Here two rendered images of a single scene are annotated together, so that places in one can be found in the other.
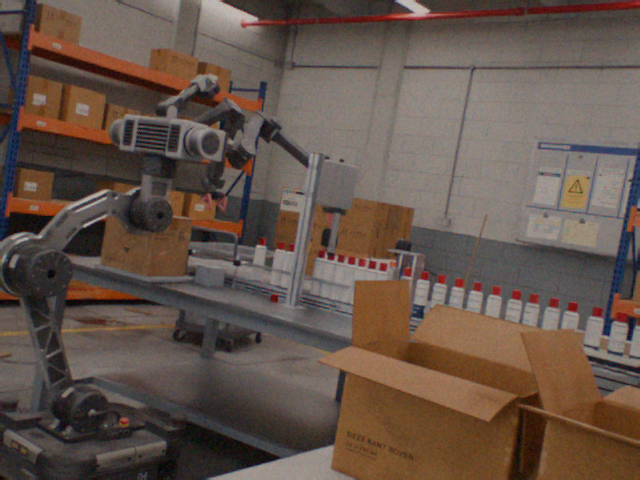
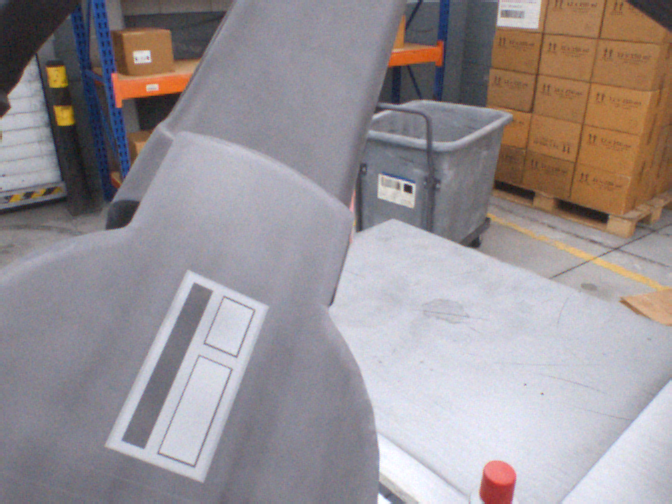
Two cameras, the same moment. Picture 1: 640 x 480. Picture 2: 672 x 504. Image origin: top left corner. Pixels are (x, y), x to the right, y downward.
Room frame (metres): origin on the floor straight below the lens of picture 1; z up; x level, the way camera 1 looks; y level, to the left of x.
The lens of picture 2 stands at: (2.95, 0.29, 1.54)
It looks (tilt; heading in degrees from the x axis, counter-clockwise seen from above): 26 degrees down; 16
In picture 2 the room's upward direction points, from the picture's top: straight up
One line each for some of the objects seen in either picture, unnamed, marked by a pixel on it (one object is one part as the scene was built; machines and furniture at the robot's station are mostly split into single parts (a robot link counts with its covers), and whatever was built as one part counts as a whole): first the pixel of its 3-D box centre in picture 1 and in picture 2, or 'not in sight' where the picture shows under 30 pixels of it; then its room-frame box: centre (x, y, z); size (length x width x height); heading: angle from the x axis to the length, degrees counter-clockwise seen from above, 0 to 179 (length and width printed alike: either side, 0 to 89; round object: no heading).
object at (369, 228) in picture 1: (337, 265); (589, 101); (7.27, -0.27, 0.70); 1.20 x 0.82 x 1.39; 57
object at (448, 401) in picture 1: (448, 391); not in sight; (1.43, -0.31, 0.97); 0.51 x 0.39 x 0.37; 147
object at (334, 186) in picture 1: (332, 184); not in sight; (3.14, -0.03, 1.38); 0.17 x 0.10 x 0.19; 114
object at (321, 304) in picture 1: (302, 298); not in sight; (3.27, 0.01, 0.85); 1.65 x 0.11 x 0.05; 59
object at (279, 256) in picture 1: (278, 263); not in sight; (3.35, 0.15, 0.98); 0.05 x 0.05 x 0.20
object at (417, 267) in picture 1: (401, 282); not in sight; (3.12, -0.40, 1.01); 0.14 x 0.13 x 0.26; 59
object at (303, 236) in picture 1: (304, 230); not in sight; (3.12, 0.05, 1.16); 0.04 x 0.04 x 0.67; 59
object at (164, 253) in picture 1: (147, 241); not in sight; (3.36, 0.77, 0.99); 0.30 x 0.24 x 0.27; 58
